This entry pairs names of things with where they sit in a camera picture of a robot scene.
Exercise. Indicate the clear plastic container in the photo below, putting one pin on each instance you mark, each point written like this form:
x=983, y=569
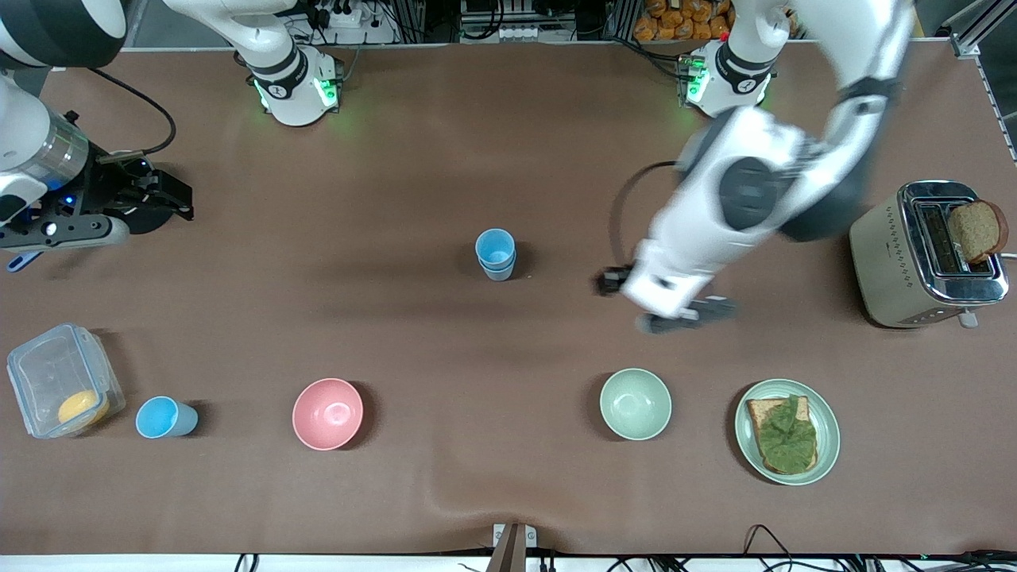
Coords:
x=48, y=373

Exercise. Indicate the pale green plate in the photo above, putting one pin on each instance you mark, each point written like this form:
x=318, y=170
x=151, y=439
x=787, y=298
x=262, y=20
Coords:
x=828, y=433

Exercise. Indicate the brown bread slice in toaster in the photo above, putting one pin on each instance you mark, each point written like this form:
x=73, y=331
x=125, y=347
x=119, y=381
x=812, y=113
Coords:
x=976, y=230

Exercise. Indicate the metal table bracket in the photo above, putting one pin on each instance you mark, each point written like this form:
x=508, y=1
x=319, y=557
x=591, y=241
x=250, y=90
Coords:
x=510, y=548

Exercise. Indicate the green lettuce leaf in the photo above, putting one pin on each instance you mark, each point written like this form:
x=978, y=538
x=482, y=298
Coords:
x=790, y=437

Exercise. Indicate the aluminium frame profile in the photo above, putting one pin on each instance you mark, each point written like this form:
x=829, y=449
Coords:
x=981, y=28

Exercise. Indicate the beige chrome toaster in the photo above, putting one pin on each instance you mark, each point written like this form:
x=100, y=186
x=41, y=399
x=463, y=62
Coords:
x=890, y=262

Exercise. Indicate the brown toast slice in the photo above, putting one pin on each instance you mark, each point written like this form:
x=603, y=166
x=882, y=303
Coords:
x=763, y=411

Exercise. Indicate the white power strip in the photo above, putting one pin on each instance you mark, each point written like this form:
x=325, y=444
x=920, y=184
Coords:
x=349, y=16
x=508, y=33

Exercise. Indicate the yellow round food item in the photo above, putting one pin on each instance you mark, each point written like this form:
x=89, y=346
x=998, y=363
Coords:
x=82, y=407

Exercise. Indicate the pale green bowl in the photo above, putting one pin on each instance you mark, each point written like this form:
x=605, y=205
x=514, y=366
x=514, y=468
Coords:
x=636, y=403

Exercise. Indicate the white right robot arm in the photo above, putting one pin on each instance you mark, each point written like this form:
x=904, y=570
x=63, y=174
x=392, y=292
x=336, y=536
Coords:
x=20, y=119

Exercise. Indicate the basket of bread buns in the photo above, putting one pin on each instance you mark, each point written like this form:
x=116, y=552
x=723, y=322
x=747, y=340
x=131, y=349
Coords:
x=675, y=20

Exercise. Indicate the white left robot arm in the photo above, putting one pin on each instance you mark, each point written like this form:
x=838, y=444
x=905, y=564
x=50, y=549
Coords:
x=763, y=135

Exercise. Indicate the blue cup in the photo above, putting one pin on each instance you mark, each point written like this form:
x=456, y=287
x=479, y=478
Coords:
x=495, y=245
x=159, y=417
x=499, y=274

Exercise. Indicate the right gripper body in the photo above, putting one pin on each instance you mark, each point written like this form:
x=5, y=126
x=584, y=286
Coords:
x=119, y=196

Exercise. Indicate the pink bowl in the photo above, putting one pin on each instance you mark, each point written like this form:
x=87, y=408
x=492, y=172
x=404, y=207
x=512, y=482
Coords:
x=327, y=413

